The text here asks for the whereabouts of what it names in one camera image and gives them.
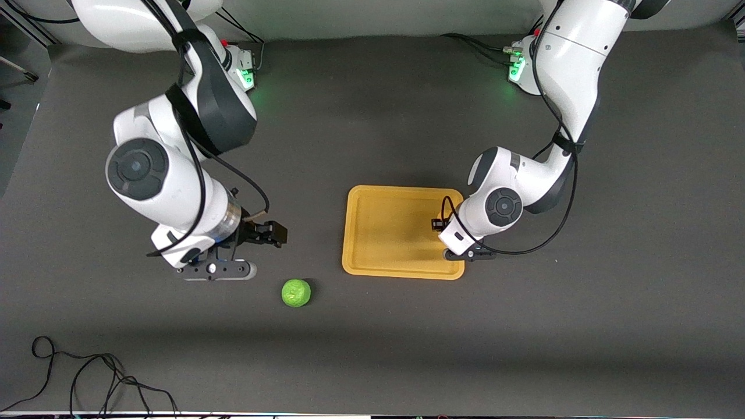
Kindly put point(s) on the grey metal frame rail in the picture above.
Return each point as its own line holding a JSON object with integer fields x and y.
{"x": 35, "y": 29}

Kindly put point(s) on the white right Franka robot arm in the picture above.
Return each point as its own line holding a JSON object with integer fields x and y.
{"x": 174, "y": 192}

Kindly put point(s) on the dark grey table mat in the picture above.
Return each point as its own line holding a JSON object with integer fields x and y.
{"x": 174, "y": 349}

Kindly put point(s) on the green apple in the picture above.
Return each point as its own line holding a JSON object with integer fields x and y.
{"x": 296, "y": 293}

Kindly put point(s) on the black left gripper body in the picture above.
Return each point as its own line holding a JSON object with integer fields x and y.
{"x": 436, "y": 224}

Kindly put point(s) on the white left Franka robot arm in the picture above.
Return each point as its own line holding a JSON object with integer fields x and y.
{"x": 573, "y": 64}

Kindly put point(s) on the yellow plastic tray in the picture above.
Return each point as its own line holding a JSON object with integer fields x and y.
{"x": 390, "y": 233}

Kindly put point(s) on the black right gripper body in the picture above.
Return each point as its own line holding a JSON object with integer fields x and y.
{"x": 255, "y": 233}

